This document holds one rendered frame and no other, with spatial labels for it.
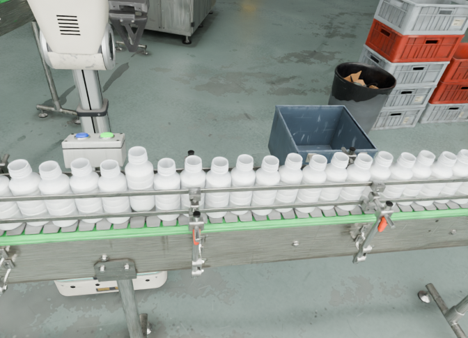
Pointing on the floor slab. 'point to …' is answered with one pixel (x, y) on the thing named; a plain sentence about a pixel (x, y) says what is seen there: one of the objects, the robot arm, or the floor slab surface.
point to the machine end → (178, 8)
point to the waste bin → (364, 115)
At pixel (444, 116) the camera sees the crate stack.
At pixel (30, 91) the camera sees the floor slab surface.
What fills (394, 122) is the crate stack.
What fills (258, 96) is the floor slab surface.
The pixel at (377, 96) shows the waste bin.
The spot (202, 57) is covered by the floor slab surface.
